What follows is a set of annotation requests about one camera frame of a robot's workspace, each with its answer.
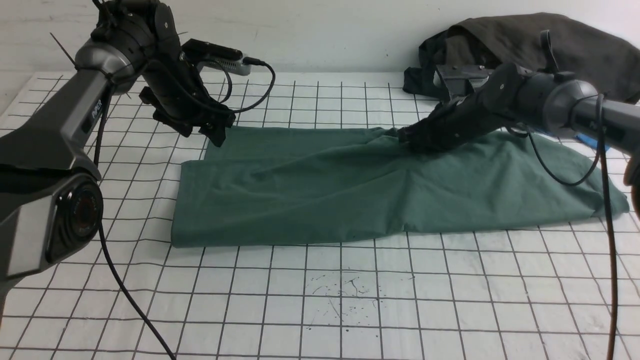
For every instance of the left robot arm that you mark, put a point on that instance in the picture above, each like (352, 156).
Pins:
(51, 205)

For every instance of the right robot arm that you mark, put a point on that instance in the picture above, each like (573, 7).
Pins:
(554, 102)

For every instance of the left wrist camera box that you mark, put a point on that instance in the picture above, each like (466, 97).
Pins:
(202, 54)

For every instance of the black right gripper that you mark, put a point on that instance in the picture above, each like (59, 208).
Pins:
(462, 119)

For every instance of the white grid tablecloth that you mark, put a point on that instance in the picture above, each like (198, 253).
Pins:
(541, 293)

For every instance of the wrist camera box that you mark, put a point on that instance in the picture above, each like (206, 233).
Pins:
(202, 54)
(456, 81)

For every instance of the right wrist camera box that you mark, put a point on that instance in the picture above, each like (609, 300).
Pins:
(456, 81)

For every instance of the blue shirt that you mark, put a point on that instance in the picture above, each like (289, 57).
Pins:
(588, 141)

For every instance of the dark olive garment pile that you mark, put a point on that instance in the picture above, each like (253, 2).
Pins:
(611, 64)

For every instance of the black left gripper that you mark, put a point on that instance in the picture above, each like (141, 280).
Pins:
(181, 101)

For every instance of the green long-sleeved shirt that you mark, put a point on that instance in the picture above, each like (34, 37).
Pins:
(280, 186)

